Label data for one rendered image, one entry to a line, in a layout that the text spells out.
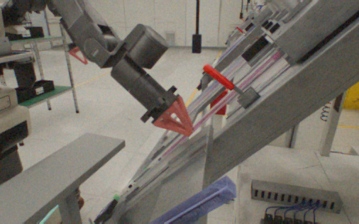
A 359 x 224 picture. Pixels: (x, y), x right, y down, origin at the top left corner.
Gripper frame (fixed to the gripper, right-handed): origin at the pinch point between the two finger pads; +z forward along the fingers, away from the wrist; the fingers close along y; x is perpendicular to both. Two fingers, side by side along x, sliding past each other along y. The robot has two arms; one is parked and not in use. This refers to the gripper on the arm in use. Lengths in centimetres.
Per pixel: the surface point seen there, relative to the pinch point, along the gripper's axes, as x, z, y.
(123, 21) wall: 292, -349, 868
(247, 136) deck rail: -10.9, 5.6, -9.1
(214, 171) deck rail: -2.2, 6.9, -9.1
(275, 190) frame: 6.3, 37.0, 23.3
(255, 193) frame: 11.8, 33.6, 22.6
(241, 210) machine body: 16.4, 32.5, 16.5
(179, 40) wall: 192, -139, 871
